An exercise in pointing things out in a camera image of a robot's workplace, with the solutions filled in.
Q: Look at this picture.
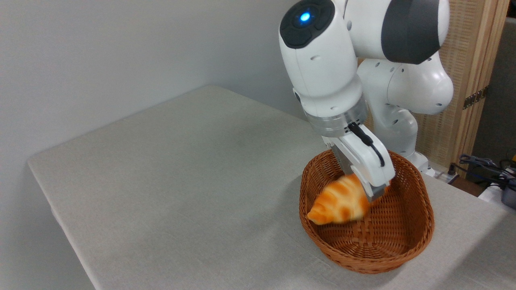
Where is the blue-grey cable bundle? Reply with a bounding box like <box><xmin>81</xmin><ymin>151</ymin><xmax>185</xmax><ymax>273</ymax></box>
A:
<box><xmin>447</xmin><ymin>154</ymin><xmax>516</xmax><ymax>190</ymax></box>

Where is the grey tablecloth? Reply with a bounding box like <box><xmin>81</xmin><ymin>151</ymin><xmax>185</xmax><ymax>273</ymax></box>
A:
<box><xmin>27</xmin><ymin>85</ymin><xmax>516</xmax><ymax>290</ymax></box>

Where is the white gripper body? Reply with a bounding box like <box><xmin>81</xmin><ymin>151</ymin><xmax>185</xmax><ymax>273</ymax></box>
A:
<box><xmin>322</xmin><ymin>124</ymin><xmax>396</xmax><ymax>199</ymax></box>

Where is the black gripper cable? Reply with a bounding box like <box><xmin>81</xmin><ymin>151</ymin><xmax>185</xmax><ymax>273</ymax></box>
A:
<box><xmin>348</xmin><ymin>122</ymin><xmax>385</xmax><ymax>168</ymax></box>

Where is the brass screen hinge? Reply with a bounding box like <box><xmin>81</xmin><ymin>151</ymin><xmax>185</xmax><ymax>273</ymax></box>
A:
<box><xmin>463</xmin><ymin>87</ymin><xmax>489</xmax><ymax>110</ymax></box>

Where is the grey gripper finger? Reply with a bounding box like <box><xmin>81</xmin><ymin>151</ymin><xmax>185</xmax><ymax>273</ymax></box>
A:
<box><xmin>366</xmin><ymin>182</ymin><xmax>391</xmax><ymax>203</ymax></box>

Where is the brown wicker basket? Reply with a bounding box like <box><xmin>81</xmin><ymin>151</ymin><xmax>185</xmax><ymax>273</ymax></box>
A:
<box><xmin>299</xmin><ymin>150</ymin><xmax>435</xmax><ymax>275</ymax></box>

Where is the long braided bread loaf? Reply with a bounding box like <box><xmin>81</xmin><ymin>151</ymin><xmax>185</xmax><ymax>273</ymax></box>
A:
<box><xmin>307</xmin><ymin>173</ymin><xmax>391</xmax><ymax>225</ymax></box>

